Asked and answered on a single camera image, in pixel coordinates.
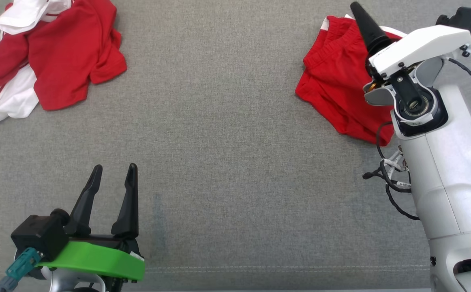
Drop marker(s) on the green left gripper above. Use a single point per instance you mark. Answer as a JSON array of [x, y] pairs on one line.
[[97, 259]]

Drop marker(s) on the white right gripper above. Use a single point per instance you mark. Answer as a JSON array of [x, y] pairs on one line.
[[422, 44]]

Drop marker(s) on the red shorts with white stripe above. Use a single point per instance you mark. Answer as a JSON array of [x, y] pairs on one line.
[[337, 81]]

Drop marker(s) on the red and white basketball jersey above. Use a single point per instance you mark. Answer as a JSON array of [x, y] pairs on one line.
[[65, 52]]

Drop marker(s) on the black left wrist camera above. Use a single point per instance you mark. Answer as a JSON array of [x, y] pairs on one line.
[[39, 235]]

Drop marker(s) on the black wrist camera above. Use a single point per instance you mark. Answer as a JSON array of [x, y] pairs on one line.
[[462, 18], [39, 235]]

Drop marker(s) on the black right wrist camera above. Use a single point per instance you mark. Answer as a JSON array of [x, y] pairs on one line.
[[462, 18]]

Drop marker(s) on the teal left camera connector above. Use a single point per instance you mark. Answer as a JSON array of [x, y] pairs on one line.
[[20, 265]]

